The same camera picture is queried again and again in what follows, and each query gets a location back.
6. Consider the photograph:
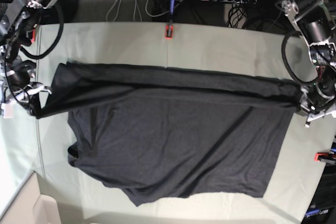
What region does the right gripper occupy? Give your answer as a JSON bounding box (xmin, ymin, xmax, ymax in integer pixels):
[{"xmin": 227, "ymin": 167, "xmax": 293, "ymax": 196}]
[{"xmin": 1, "ymin": 81, "xmax": 52, "ymax": 111}]

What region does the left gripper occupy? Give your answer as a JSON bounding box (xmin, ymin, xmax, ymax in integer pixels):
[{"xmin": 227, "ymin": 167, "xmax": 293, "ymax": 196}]
[{"xmin": 300, "ymin": 84, "xmax": 335, "ymax": 128}]

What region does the black t-shirt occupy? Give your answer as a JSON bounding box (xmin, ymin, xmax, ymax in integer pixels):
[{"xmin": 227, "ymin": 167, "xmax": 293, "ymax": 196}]
[{"xmin": 38, "ymin": 62, "xmax": 301, "ymax": 206}]

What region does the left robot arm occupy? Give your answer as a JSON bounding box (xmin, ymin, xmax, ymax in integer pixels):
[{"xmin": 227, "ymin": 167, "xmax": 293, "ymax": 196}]
[{"xmin": 275, "ymin": 0, "xmax": 335, "ymax": 127}]

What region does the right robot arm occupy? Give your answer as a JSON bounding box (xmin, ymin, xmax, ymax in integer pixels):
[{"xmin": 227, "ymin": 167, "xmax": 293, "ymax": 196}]
[{"xmin": 1, "ymin": 0, "xmax": 65, "ymax": 118}]

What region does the red clamp right edge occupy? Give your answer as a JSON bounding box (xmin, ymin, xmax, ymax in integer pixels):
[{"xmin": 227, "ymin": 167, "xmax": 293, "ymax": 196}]
[{"xmin": 314, "ymin": 153, "xmax": 335, "ymax": 165}]

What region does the green table cloth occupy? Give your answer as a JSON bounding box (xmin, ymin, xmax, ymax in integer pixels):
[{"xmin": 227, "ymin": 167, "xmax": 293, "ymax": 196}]
[{"xmin": 1, "ymin": 22, "xmax": 335, "ymax": 223}]

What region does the red clamp top left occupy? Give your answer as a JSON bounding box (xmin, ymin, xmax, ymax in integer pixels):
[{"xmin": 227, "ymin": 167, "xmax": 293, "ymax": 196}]
[{"xmin": 27, "ymin": 29, "xmax": 36, "ymax": 43}]

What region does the red clamp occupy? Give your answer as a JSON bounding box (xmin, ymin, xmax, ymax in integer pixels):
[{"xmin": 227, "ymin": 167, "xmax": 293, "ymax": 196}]
[
  {"xmin": 165, "ymin": 24, "xmax": 174, "ymax": 39},
  {"xmin": 27, "ymin": 29, "xmax": 36, "ymax": 43}
]

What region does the red clamp top centre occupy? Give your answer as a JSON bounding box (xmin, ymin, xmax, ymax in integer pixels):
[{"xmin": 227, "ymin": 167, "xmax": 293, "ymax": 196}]
[{"xmin": 165, "ymin": 24, "xmax": 174, "ymax": 39}]

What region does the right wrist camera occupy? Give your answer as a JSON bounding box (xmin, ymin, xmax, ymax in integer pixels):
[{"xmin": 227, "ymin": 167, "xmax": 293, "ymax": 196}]
[{"xmin": 1, "ymin": 103, "xmax": 14, "ymax": 119}]

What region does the blue clamp handle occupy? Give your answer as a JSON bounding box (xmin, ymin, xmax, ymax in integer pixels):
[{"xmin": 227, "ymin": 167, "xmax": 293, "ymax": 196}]
[{"xmin": 169, "ymin": 0, "xmax": 175, "ymax": 16}]

